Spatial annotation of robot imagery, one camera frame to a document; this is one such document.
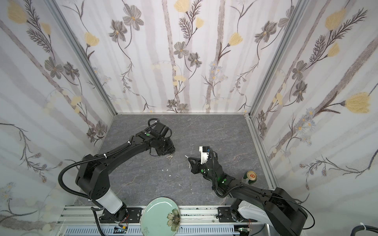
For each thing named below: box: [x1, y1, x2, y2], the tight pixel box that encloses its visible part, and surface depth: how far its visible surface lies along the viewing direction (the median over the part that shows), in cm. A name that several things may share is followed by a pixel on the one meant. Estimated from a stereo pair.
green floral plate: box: [140, 197, 182, 236], surface depth 74 cm
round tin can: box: [243, 170, 258, 185], surface depth 78 cm
